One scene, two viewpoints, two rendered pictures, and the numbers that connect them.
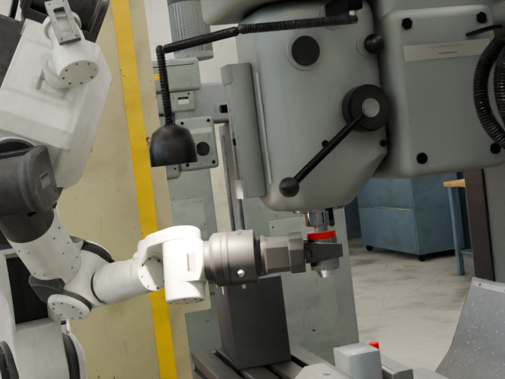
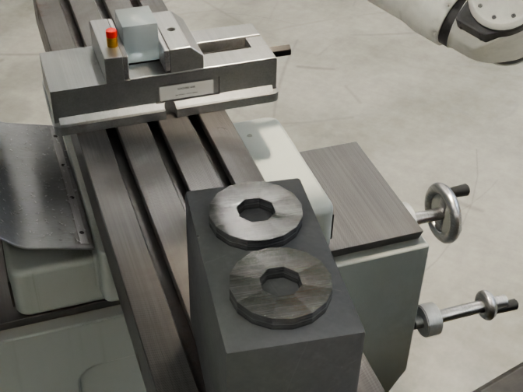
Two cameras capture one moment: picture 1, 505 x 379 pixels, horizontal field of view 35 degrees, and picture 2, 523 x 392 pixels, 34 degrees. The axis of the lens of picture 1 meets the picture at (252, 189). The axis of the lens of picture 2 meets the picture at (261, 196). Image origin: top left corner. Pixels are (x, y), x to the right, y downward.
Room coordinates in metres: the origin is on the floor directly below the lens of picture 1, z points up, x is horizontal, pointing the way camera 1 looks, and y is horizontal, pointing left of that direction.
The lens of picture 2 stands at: (2.38, 0.00, 1.67)
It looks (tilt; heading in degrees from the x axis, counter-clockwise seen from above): 38 degrees down; 177
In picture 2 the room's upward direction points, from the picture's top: 1 degrees clockwise
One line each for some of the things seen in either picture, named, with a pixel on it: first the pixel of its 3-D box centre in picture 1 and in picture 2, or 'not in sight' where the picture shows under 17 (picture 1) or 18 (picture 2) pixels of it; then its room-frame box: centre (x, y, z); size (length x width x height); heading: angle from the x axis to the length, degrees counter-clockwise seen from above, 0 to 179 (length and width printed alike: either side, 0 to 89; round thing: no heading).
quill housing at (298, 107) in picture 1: (309, 107); not in sight; (1.30, -0.11, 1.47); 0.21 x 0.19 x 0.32; 17
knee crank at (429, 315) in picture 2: not in sight; (466, 309); (1.28, 0.44, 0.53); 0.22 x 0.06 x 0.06; 107
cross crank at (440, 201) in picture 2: not in sight; (426, 216); (1.15, 0.38, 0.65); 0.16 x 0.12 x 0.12; 107
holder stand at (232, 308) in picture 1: (249, 310); (265, 320); (1.79, 0.04, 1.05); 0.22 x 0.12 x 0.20; 11
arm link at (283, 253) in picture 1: (267, 256); not in sight; (1.30, -0.01, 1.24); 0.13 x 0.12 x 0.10; 177
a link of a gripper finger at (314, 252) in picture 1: (323, 252); not in sight; (1.27, -0.10, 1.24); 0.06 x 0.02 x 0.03; 87
